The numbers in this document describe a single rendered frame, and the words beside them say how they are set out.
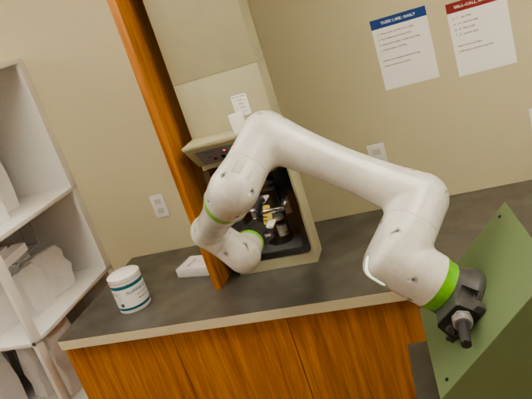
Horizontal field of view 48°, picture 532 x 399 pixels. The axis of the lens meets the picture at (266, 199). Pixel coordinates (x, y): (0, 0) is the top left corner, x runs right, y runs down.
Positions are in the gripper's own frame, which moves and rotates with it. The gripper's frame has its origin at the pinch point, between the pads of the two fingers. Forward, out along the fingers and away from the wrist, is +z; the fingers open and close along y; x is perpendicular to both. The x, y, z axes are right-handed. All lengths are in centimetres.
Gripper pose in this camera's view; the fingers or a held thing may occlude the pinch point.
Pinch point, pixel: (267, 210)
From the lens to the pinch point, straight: 212.7
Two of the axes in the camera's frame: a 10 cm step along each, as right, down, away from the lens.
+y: -3.0, -9.0, -3.1
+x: -9.3, 2.0, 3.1
